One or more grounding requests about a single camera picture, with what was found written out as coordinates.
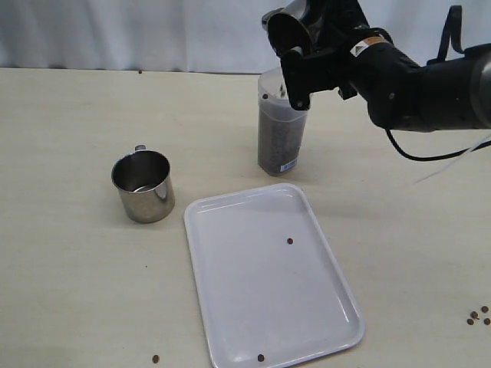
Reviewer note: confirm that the steel mug with kibble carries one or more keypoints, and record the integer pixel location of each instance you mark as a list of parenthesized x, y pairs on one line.
[(296, 25)]

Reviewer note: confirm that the white right zip tie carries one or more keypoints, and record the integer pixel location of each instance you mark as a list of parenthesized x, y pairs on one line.
[(485, 139)]

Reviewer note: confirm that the tall translucent plastic container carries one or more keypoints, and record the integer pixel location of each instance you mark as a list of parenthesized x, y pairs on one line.
[(280, 127)]

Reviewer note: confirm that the white curtain backdrop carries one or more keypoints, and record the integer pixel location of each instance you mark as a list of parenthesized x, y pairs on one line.
[(198, 36)]

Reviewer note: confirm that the white plastic tray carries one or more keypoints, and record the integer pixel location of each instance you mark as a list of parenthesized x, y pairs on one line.
[(257, 293)]

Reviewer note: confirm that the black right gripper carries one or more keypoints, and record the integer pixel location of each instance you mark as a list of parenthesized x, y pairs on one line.
[(345, 33)]

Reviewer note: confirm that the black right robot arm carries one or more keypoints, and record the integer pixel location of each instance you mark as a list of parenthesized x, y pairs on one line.
[(449, 92)]

